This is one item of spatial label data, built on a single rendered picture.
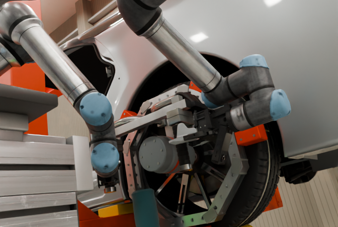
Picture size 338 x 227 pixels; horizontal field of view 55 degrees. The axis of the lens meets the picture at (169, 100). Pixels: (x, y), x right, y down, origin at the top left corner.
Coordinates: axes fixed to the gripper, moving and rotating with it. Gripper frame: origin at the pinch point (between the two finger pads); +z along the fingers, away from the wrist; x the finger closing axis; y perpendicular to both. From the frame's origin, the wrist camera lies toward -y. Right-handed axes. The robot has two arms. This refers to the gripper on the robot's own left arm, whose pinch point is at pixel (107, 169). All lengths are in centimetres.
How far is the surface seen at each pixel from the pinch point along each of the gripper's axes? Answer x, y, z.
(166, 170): 21.0, 4.6, -5.4
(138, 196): 9.8, 11.2, 1.5
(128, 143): 9.9, -13.7, 18.7
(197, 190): 37.2, 11.7, 20.2
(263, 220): 220, 49, 377
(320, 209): 263, 46, 290
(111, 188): 0.5, 7.1, -2.0
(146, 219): 11.4, 19.7, 0.7
